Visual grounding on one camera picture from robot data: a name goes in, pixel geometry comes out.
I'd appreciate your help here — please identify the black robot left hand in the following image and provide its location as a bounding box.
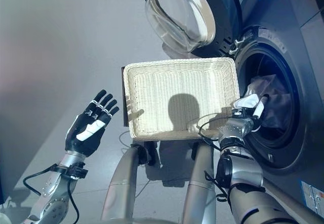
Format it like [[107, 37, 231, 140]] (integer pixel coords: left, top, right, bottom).
[[64, 89, 120, 158]]

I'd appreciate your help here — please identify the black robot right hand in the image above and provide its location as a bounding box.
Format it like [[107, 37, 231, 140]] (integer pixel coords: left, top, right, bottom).
[[231, 94, 271, 132]]

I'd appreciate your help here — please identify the white garment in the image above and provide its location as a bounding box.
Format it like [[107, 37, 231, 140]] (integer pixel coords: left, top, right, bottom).
[[232, 74, 292, 130]]

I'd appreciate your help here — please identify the grey front-load washing machine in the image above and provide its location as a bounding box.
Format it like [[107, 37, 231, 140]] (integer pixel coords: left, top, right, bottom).
[[227, 0, 324, 224]]

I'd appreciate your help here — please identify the round glass washing machine door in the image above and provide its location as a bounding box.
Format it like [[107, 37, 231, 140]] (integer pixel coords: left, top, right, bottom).
[[138, 0, 243, 59]]

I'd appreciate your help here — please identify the silver robot left leg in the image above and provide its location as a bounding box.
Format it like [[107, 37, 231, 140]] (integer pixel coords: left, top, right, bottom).
[[101, 144, 150, 221]]

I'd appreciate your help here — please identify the silver robot leg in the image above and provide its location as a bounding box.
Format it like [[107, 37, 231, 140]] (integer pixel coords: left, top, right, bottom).
[[181, 143, 217, 224], [101, 144, 150, 221]]

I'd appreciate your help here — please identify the cream wicker laundry basket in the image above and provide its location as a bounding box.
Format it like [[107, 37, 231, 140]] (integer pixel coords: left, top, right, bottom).
[[122, 56, 241, 141]]

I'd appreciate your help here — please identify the silver robot right leg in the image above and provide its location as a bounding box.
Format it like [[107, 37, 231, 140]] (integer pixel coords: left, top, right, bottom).
[[181, 143, 217, 224]]

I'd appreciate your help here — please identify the blue energy label sticker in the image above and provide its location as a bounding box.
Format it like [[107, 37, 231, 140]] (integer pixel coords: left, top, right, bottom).
[[300, 180, 324, 216]]

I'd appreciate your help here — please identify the grey robot torso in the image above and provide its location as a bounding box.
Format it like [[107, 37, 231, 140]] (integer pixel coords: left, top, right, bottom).
[[101, 217, 188, 224]]

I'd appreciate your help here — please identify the thin white floor cable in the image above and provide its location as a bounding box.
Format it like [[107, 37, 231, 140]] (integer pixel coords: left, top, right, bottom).
[[118, 130, 132, 150]]

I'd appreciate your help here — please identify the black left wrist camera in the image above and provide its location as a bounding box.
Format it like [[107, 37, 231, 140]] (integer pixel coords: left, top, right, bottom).
[[68, 162, 89, 181]]

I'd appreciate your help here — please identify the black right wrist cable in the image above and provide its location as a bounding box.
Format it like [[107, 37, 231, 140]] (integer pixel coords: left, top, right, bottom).
[[196, 112, 228, 202]]

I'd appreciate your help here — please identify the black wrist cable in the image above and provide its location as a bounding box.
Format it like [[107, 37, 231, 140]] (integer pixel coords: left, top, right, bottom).
[[196, 112, 228, 202], [22, 164, 80, 224]]

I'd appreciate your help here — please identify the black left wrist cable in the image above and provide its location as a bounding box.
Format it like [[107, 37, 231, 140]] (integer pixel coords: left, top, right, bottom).
[[22, 164, 80, 224]]

